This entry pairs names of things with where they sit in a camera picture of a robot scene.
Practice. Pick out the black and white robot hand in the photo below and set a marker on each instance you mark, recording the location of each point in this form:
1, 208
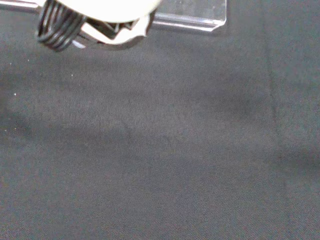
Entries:
105, 15

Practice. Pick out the clear acrylic funnel stand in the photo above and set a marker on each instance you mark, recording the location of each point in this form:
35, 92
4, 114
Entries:
195, 12

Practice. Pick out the black bench cloth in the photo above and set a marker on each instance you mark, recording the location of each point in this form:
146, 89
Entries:
160, 150

